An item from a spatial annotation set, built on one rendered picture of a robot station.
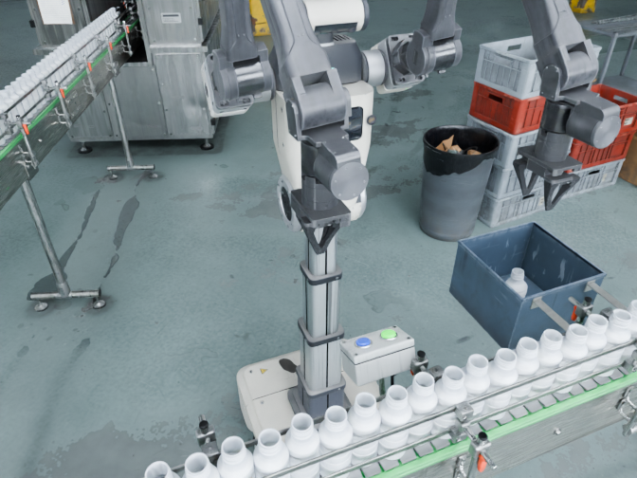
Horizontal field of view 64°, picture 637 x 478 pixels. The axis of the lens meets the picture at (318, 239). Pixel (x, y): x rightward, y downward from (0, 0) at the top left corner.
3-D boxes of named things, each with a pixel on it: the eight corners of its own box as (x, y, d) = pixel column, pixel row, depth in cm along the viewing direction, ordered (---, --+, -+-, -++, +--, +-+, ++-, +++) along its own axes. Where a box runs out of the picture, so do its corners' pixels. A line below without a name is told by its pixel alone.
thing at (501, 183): (497, 200, 329) (504, 170, 316) (455, 174, 359) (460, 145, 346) (563, 179, 352) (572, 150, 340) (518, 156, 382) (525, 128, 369)
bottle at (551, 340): (536, 376, 114) (556, 322, 104) (554, 397, 109) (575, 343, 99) (513, 381, 112) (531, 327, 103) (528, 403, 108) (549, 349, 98)
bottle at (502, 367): (482, 393, 110) (497, 339, 100) (509, 406, 107) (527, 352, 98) (470, 412, 106) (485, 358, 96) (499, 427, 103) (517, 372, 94)
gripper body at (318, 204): (312, 231, 76) (312, 188, 72) (289, 200, 84) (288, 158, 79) (352, 223, 78) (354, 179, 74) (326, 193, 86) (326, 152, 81)
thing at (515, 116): (514, 136, 304) (522, 100, 291) (466, 114, 333) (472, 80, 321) (582, 118, 328) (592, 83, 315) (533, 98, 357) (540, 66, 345)
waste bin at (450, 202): (435, 253, 319) (450, 160, 283) (399, 217, 354) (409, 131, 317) (495, 237, 333) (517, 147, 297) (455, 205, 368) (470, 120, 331)
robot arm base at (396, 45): (384, 37, 127) (392, 86, 128) (399, 26, 119) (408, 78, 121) (415, 34, 129) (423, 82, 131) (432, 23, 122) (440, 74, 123)
